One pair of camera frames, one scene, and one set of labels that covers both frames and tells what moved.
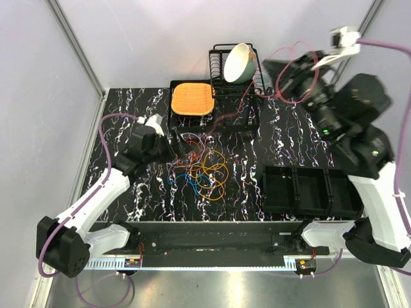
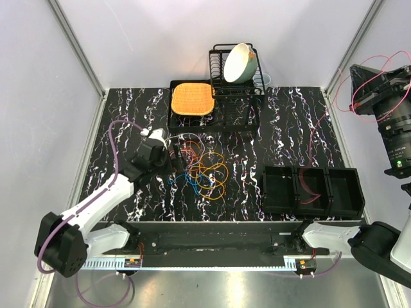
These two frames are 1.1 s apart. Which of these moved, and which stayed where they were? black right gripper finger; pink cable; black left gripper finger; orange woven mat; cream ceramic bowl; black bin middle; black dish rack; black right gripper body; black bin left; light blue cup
Moved: pink cable; black left gripper finger; black right gripper body; black right gripper finger
Stayed: cream ceramic bowl; light blue cup; orange woven mat; black dish rack; black bin middle; black bin left
